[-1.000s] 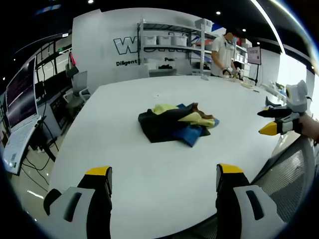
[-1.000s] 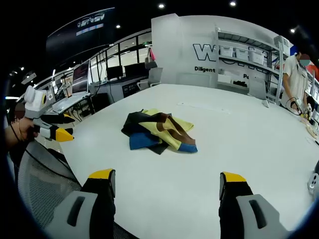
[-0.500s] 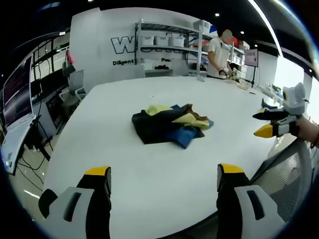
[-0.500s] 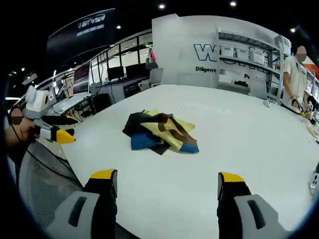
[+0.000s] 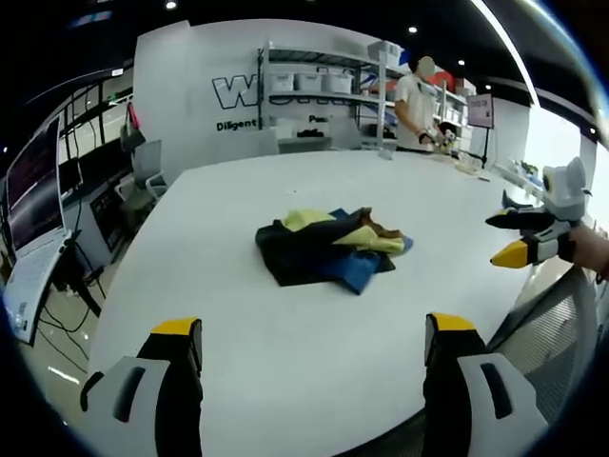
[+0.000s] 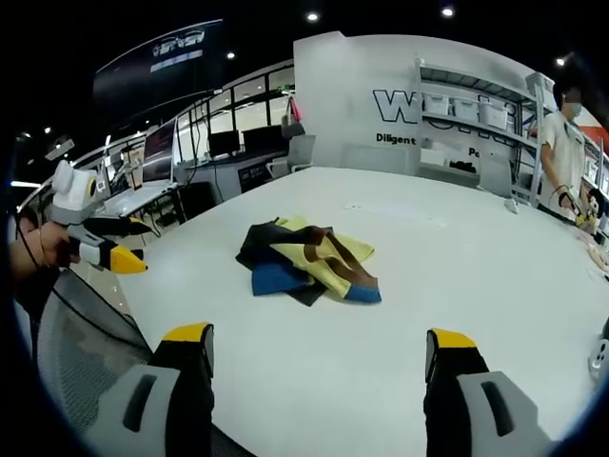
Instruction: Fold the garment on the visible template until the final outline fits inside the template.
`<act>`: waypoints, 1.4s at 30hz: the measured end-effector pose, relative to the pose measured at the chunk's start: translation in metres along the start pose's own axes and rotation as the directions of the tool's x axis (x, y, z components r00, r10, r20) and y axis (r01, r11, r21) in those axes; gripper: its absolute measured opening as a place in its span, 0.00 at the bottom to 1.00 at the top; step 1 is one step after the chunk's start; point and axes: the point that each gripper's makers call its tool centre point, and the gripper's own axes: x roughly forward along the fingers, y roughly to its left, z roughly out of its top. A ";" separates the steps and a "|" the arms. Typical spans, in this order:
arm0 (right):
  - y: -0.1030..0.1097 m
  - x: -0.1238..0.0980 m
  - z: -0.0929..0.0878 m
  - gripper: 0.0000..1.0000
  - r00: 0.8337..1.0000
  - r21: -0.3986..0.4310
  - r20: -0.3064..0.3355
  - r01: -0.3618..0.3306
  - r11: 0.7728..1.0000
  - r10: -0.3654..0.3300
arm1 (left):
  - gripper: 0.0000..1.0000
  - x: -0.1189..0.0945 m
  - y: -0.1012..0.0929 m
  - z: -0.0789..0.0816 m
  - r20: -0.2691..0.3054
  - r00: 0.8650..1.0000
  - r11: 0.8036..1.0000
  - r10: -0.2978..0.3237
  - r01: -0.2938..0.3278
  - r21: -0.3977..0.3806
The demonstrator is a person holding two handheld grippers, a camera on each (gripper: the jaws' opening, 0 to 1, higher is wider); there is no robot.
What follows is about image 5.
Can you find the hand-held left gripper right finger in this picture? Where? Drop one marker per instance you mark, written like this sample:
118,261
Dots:
476,395

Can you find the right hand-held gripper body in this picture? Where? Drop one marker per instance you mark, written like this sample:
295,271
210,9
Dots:
565,190

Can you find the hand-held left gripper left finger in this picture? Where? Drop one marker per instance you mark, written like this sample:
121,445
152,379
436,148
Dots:
143,395

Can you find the pile of clothes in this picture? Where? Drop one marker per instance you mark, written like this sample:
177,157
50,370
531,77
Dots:
309,247

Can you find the person's right hand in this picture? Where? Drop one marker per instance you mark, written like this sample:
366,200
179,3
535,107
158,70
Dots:
590,250

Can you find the grey mesh chair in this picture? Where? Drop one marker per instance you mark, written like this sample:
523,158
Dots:
556,343

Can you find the white sign screen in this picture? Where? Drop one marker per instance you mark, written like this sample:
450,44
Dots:
480,110

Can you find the black computer case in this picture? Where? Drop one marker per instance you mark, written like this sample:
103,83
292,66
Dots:
108,219

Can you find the open white laptop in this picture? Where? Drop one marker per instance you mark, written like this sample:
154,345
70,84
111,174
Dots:
33,224

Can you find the grey office chair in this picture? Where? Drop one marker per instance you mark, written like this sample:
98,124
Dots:
143,181

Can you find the white storage bin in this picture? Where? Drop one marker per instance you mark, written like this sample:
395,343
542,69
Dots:
309,81
282,82
385,49
339,82

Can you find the black shoes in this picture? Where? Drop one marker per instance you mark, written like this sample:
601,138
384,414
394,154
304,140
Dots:
313,133

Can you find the black monitor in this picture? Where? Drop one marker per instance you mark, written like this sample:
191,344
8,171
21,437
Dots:
70,175

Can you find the metal storage shelf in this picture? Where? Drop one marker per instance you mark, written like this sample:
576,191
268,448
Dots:
333,62

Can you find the hanging grey bag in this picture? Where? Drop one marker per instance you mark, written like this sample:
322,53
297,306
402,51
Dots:
132,128

